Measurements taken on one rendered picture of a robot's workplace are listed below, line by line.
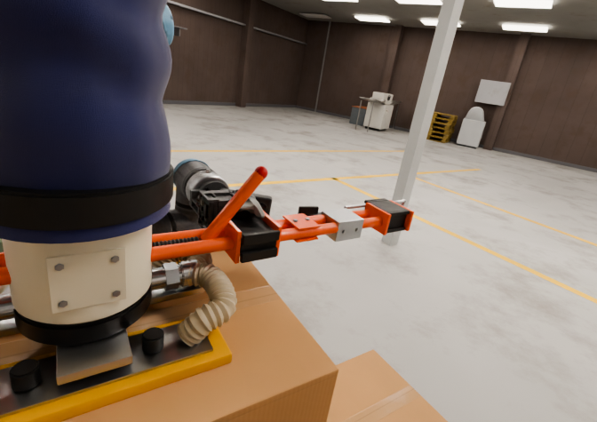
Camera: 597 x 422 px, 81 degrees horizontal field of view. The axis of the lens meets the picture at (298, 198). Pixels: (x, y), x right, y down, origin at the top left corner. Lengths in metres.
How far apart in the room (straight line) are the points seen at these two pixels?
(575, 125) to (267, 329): 14.67
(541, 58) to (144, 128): 14.88
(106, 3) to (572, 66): 14.91
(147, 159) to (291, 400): 0.38
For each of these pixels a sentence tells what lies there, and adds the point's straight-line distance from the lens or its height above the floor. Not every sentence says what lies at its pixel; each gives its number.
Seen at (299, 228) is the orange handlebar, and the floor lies 1.22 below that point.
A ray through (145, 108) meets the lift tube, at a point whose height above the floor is 1.42.
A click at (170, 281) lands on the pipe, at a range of 0.60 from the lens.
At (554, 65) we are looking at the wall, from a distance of 15.08.
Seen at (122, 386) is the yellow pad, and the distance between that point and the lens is 0.54.
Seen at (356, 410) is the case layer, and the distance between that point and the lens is 1.27.
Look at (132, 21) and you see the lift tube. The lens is 0.42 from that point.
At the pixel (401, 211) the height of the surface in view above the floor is 1.23.
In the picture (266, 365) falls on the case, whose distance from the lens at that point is 0.57.
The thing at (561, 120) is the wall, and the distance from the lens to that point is 15.02.
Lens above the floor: 1.48
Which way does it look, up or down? 19 degrees down
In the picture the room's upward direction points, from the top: 9 degrees clockwise
